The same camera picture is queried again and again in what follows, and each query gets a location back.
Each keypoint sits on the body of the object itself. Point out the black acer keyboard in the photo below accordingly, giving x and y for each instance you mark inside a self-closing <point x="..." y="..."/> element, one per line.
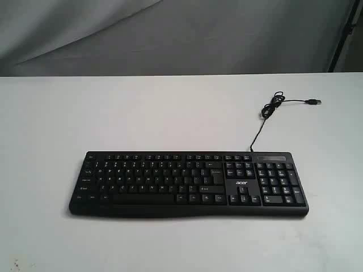
<point x="175" y="184"/>

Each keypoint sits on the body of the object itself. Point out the black tripod stand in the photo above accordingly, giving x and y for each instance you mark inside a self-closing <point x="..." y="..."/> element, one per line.
<point x="347" y="30"/>

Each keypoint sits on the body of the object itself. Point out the grey backdrop cloth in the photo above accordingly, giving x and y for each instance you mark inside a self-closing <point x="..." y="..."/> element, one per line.
<point x="97" y="38"/>

